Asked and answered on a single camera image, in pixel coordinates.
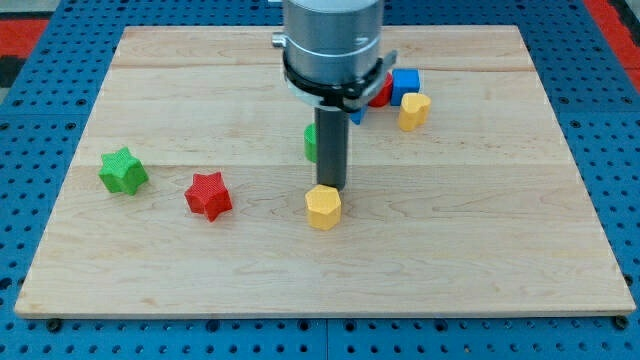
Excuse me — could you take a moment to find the green round block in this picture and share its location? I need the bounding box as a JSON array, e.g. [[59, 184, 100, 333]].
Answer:
[[303, 123, 317, 163]]

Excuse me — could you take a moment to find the blue cube block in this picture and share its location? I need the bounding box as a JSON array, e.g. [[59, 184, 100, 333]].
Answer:
[[390, 68, 421, 106]]

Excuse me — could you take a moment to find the black mounting bracket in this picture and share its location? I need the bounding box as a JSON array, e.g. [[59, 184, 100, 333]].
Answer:
[[282, 50, 398, 113]]

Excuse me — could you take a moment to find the wooden board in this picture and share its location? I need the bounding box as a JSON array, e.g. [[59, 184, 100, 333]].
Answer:
[[15, 25, 636, 319]]

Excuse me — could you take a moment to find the yellow hexagon block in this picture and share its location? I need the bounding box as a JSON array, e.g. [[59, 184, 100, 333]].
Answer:
[[305, 185, 342, 230]]

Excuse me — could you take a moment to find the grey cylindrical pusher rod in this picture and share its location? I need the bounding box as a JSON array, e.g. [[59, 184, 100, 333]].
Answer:
[[314, 108, 349, 190]]

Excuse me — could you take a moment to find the red star block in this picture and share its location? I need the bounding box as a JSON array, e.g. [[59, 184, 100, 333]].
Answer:
[[184, 172, 233, 222]]

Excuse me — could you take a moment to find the red round block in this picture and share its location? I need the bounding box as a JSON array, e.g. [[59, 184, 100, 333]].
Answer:
[[368, 73, 393, 108]]

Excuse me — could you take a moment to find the blue block behind rod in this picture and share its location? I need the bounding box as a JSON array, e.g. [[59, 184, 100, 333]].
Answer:
[[349, 106, 368, 125]]

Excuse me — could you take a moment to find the green star block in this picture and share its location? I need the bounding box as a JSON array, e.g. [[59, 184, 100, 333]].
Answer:
[[98, 147, 148, 195]]

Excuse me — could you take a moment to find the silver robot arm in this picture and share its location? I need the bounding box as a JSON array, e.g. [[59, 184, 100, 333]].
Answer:
[[272, 0, 397, 190]]

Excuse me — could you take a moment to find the yellow heart block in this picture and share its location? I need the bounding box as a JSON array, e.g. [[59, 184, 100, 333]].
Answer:
[[397, 93, 432, 132]]

